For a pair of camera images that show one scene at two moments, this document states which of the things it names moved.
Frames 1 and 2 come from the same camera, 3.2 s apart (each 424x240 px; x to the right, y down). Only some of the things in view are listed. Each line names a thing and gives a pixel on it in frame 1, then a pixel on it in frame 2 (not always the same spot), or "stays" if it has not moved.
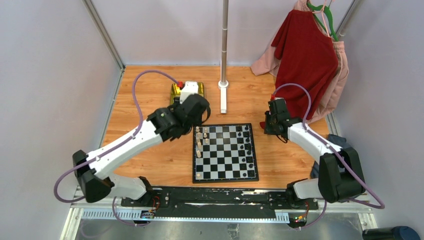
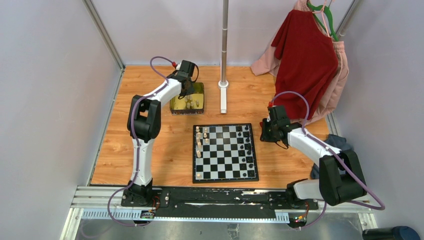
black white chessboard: (224, 153) stays
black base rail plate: (216, 203) stays
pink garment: (266, 61) stays
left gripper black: (177, 102) -> (190, 90)
